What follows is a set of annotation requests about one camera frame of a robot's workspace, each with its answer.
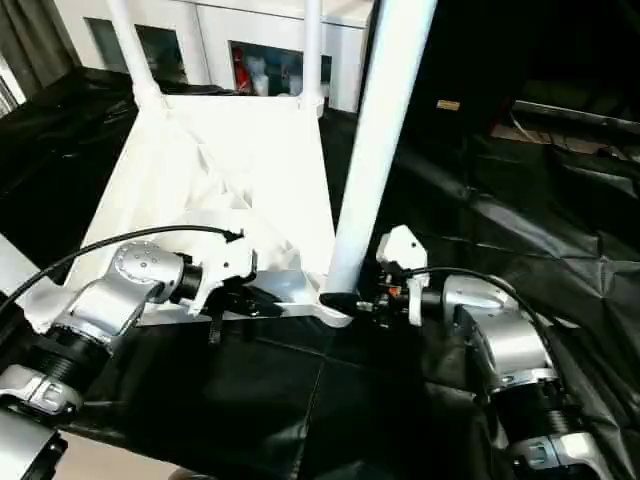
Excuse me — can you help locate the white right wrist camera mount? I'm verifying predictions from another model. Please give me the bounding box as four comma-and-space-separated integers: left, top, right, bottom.
374, 224, 430, 327

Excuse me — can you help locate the grey curtain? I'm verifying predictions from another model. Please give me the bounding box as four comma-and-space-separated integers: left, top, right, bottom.
0, 0, 85, 107

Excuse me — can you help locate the white plastic table top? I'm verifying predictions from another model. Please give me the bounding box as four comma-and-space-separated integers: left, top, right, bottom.
23, 93, 355, 335

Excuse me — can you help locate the dark tall cabinet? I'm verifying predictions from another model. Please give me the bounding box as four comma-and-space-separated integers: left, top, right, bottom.
359, 0, 640, 136

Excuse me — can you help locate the white plastic table leg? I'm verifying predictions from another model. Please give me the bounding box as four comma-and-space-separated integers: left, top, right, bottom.
323, 0, 440, 297
298, 0, 327, 115
106, 0, 170, 112
0, 233, 77, 335

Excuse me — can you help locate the long black rod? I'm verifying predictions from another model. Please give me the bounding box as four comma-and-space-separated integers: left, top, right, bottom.
513, 98, 640, 127

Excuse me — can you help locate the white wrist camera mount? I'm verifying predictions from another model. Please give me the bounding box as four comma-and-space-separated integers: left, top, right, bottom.
374, 224, 430, 327
183, 231, 260, 317

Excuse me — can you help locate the black mat cloth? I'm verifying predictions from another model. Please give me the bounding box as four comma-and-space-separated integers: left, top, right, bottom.
0, 67, 640, 480

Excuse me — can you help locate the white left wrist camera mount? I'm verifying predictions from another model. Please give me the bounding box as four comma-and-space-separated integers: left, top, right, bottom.
183, 231, 260, 317

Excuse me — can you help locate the white display cabinet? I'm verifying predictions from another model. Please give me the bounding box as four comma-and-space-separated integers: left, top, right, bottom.
59, 0, 375, 115

